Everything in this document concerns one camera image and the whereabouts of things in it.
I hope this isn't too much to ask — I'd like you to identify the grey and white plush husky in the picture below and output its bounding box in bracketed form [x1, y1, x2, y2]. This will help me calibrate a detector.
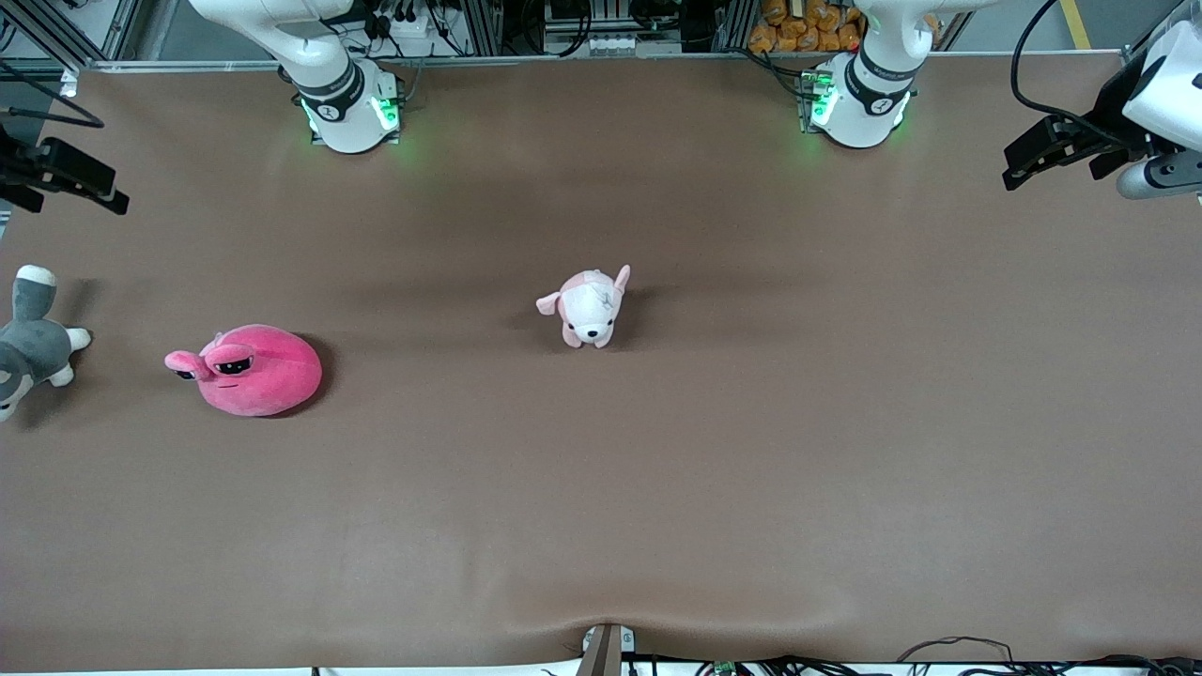
[0, 265, 93, 423]

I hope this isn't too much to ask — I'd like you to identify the silver table edge rail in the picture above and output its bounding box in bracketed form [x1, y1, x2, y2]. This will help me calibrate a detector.
[80, 51, 1128, 75]

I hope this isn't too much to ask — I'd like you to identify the thin grey cable loop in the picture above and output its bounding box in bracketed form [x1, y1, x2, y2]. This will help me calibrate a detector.
[897, 636, 1018, 665]

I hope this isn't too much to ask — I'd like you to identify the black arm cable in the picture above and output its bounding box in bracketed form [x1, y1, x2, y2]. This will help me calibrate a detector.
[0, 56, 106, 129]
[1009, 0, 1133, 144]

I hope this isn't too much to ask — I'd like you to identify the pink and white plush dog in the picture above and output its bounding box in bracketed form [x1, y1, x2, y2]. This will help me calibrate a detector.
[536, 265, 631, 349]

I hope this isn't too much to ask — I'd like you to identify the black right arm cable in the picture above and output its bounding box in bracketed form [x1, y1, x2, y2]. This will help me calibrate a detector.
[0, 56, 106, 129]

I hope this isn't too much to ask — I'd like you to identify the round pink plush toy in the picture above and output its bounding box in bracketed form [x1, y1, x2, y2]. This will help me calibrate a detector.
[165, 324, 323, 418]

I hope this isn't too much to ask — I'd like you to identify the black cable bundle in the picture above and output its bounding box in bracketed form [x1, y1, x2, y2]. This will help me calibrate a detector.
[639, 652, 1202, 676]

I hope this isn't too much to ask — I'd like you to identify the aluminium frame post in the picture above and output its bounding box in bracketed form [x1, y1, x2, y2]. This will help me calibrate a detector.
[463, 0, 505, 54]
[717, 0, 754, 54]

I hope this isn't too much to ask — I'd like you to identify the orange plush toy pile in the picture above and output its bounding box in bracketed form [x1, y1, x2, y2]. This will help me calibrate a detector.
[748, 0, 870, 54]

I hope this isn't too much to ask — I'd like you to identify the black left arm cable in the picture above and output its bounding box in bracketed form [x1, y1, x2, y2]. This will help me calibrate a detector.
[1009, 0, 1133, 144]

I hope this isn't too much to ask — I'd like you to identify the white power strip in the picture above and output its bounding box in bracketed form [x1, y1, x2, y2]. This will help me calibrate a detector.
[380, 11, 442, 44]

